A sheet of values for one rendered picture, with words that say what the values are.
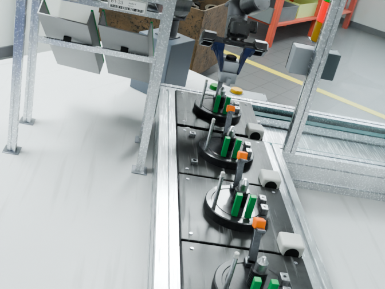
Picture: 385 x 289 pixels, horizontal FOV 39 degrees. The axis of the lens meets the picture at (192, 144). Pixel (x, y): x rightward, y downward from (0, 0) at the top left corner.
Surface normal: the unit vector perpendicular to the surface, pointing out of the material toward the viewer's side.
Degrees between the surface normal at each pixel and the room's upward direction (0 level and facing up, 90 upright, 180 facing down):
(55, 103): 0
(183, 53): 90
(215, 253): 0
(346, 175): 90
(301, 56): 90
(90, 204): 0
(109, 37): 135
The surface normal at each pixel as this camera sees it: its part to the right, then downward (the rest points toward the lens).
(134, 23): -0.40, 0.34
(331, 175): 0.04, 0.47
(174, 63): 0.80, 0.41
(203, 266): 0.21, -0.87
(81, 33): -0.24, 0.92
